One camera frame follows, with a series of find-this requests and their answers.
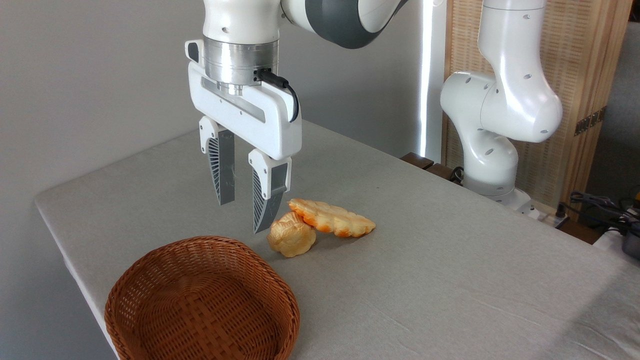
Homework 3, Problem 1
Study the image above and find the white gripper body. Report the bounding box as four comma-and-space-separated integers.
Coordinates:
185, 39, 303, 161

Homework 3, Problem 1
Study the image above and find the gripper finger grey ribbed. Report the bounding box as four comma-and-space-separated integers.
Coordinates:
248, 148, 292, 235
199, 115, 236, 206

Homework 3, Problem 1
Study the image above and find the long braided bread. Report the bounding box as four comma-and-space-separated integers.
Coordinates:
288, 198, 377, 239

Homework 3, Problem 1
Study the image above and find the round golden bread bun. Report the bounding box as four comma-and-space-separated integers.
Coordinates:
266, 211, 317, 258

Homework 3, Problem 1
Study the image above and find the brown wicker basket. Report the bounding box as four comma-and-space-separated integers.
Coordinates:
104, 236, 301, 360

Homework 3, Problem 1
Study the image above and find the dark brown wooden block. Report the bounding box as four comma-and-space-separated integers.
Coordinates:
400, 152, 435, 171
425, 163, 462, 184

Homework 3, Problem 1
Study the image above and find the metal screen hinge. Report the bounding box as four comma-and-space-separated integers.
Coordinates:
574, 105, 608, 137

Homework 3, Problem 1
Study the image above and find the bamboo folding screen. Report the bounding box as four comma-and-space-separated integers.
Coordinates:
442, 0, 634, 209

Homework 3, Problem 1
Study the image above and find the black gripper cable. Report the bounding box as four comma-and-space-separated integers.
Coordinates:
253, 68, 300, 124

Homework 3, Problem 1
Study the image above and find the black cable bundle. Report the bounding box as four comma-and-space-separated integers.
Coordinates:
556, 191, 640, 237

